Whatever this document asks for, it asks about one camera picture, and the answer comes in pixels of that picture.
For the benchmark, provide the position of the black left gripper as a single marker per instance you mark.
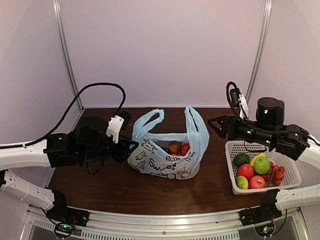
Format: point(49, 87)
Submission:
point(123, 153)

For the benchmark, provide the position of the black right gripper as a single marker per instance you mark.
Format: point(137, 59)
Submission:
point(227, 120)

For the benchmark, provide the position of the light blue plastic bag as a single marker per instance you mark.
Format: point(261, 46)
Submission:
point(151, 158)

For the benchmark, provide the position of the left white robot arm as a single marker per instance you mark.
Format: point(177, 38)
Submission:
point(18, 165)

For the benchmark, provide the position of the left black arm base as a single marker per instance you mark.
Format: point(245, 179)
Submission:
point(61, 212)

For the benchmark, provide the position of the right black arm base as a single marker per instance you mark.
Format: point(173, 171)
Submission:
point(267, 210)

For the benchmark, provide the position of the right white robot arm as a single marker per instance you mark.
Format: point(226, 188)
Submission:
point(285, 144)

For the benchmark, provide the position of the dark green fruit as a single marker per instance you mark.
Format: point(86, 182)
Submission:
point(241, 159)

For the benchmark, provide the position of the orange fruit in bag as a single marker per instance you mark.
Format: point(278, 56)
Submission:
point(174, 147)

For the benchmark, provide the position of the small green yellow fruit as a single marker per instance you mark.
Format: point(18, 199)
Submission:
point(241, 182)

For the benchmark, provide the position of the red apple back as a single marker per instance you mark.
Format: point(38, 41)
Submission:
point(246, 170)

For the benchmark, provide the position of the red apple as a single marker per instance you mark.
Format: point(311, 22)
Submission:
point(256, 182)
point(246, 170)

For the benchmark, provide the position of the white plastic basket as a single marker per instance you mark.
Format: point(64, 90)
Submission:
point(292, 176)

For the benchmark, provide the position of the large green apple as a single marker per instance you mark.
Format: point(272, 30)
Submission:
point(262, 166)

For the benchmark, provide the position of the red apple front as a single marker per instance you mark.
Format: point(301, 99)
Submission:
point(256, 182)

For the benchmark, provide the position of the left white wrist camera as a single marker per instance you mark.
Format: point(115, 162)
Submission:
point(116, 124)

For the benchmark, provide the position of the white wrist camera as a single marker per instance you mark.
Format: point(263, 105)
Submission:
point(116, 124)
point(239, 101)

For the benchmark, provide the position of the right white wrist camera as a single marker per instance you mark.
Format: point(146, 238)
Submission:
point(239, 101)

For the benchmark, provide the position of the aluminium front rail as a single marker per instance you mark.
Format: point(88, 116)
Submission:
point(225, 225)

